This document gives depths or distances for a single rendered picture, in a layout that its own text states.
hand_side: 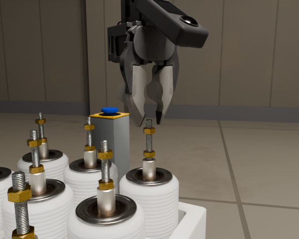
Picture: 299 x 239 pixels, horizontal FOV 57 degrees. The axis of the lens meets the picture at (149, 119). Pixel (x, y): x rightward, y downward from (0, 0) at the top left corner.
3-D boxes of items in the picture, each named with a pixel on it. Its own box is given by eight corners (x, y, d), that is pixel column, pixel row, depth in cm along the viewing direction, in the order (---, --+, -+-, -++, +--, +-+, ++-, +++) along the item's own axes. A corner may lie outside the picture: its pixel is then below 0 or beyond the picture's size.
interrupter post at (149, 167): (147, 182, 43) (147, 162, 42) (138, 178, 45) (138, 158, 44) (159, 179, 44) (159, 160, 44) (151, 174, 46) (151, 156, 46)
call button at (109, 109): (98, 116, 66) (98, 108, 66) (107, 114, 70) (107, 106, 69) (112, 118, 65) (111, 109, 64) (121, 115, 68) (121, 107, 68)
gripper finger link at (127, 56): (142, 95, 42) (148, 37, 41) (148, 96, 41) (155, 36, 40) (115, 92, 39) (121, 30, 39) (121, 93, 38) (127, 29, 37)
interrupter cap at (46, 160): (56, 164, 51) (56, 160, 51) (15, 164, 51) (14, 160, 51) (67, 152, 59) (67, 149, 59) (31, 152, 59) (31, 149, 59)
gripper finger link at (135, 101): (124, 122, 46) (130, 66, 45) (144, 128, 41) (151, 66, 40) (107, 121, 44) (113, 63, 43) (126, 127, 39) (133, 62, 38)
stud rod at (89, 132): (89, 159, 49) (88, 117, 48) (86, 158, 50) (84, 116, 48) (94, 158, 50) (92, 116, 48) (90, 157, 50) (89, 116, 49)
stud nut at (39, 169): (27, 174, 38) (27, 168, 38) (30, 169, 40) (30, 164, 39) (42, 172, 38) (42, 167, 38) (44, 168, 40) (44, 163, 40)
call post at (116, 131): (93, 235, 71) (88, 116, 66) (108, 222, 77) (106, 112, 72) (116, 243, 68) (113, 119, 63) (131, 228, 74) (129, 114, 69)
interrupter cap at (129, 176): (142, 193, 40) (142, 188, 39) (117, 176, 46) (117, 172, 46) (182, 181, 44) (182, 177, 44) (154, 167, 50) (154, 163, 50)
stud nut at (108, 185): (116, 185, 34) (115, 178, 34) (110, 190, 33) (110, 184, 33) (101, 183, 35) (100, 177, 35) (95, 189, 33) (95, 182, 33)
